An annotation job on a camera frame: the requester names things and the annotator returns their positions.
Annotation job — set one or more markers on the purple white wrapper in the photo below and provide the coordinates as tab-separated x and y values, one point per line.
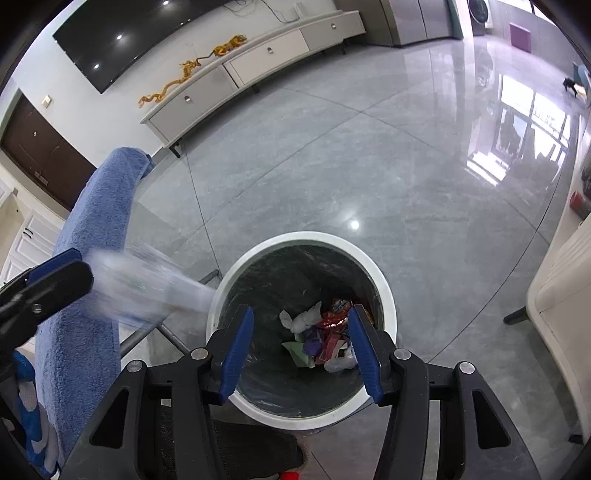
314	341

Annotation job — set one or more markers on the white base cabinet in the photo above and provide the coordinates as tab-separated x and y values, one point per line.
27	235

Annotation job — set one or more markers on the grey refrigerator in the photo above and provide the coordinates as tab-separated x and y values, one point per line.
406	21

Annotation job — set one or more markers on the brown entrance door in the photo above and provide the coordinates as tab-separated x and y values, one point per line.
41	152

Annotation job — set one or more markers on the white green packet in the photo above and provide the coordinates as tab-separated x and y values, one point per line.
298	353

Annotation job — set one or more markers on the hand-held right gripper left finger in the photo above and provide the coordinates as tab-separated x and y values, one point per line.
235	360

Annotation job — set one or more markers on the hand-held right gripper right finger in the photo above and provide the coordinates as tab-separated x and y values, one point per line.
367	360

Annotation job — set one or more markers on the white plastic bag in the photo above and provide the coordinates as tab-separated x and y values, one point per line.
339	362

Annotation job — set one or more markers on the red snack packet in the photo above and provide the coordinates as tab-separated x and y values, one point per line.
337	318

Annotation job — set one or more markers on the gold dragon figurine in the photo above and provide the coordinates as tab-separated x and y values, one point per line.
178	78

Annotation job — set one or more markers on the small black object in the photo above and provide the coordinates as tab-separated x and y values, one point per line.
570	85

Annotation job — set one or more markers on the white round trash bin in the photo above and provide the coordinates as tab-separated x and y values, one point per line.
369	272

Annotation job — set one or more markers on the pink snack packet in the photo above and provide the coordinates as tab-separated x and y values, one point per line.
330	346

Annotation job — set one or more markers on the white washing machine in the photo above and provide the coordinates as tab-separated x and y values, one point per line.
482	16

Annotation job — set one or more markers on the white chair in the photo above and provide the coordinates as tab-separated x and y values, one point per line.
568	314

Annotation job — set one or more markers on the beige light switch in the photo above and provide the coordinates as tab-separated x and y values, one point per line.
46	100

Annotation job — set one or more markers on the white grey television console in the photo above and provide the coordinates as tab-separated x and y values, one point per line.
258	60

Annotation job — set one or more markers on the gold tiger figurine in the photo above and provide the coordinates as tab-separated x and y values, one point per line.
228	45

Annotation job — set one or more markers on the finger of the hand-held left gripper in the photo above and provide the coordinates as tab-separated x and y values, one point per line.
51	290
55	261

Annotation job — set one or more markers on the teal chair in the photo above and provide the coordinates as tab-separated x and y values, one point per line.
581	74

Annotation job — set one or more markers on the blue fluffy blanket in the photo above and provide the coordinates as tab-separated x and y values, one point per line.
106	207

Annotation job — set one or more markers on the blue white patterned clothing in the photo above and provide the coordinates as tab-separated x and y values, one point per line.
32	415

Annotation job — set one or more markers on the transparent plastic wrapper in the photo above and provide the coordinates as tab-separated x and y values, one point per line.
152	286

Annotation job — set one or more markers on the metal table leg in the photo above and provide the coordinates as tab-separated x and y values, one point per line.
138	334

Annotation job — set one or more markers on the black wall television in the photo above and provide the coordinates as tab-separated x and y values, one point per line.
138	32

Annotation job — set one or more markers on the white tissue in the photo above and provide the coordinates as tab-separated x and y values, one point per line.
302	321

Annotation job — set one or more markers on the red round object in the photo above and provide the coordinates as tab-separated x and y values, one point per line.
578	201

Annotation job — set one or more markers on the purple stool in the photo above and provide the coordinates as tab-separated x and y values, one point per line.
521	36

